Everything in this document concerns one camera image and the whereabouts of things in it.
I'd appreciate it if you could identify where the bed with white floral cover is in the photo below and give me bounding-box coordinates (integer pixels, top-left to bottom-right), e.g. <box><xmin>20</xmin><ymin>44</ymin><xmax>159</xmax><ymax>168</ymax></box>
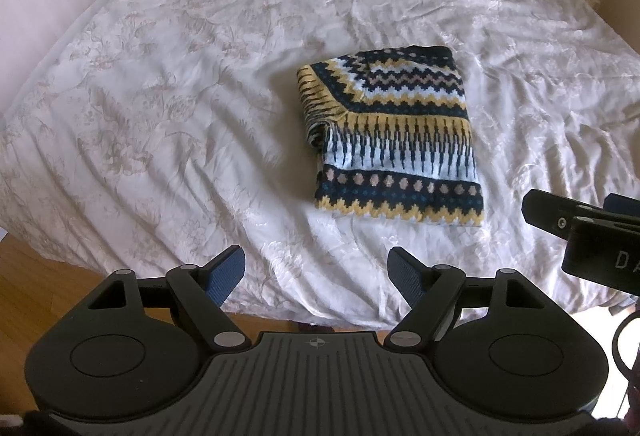
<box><xmin>0</xmin><ymin>0</ymin><xmax>640</xmax><ymax>333</ymax></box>

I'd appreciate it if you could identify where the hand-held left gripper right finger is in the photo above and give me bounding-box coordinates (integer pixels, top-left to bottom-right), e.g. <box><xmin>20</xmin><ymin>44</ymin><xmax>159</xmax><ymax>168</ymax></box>
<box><xmin>385</xmin><ymin>246</ymin><xmax>555</xmax><ymax>350</ymax></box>

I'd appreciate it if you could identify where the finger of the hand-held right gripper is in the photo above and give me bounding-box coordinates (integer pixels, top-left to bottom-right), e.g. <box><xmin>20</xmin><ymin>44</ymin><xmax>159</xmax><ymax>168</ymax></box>
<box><xmin>602</xmin><ymin>193</ymin><xmax>640</xmax><ymax>230</ymax></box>
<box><xmin>521</xmin><ymin>189</ymin><xmax>586</xmax><ymax>238</ymax></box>

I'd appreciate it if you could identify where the black cable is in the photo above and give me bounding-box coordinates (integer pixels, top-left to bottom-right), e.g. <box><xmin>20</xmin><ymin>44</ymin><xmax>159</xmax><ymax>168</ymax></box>
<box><xmin>612</xmin><ymin>310</ymin><xmax>640</xmax><ymax>419</ymax></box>

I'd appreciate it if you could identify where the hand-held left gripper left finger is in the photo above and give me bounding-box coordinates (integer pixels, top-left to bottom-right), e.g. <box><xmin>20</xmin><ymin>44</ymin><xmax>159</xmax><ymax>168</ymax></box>
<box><xmin>81</xmin><ymin>244</ymin><xmax>252</xmax><ymax>350</ymax></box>

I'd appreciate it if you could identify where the patterned knit sweater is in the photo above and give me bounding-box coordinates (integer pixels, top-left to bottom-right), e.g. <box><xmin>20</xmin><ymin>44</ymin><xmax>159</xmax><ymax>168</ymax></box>
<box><xmin>296</xmin><ymin>45</ymin><xmax>486</xmax><ymax>229</ymax></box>

